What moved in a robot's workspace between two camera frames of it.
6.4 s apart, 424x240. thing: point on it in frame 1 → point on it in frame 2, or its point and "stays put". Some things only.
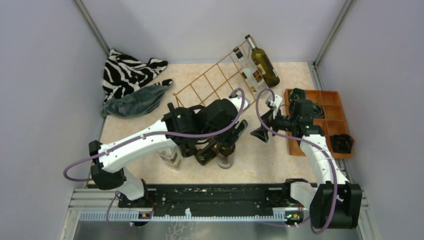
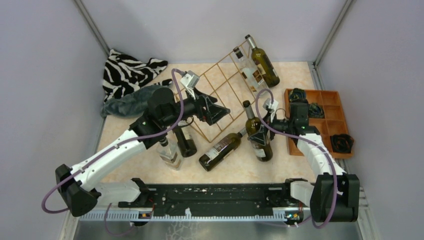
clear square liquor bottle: x=254 y=76 stays put
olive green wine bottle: x=267 y=72 stays put
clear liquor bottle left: x=171 y=156 stays put
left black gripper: x=231 y=137 → x=213 y=112
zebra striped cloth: x=123 y=76 stays put
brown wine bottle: x=225 y=155 → x=263 y=153
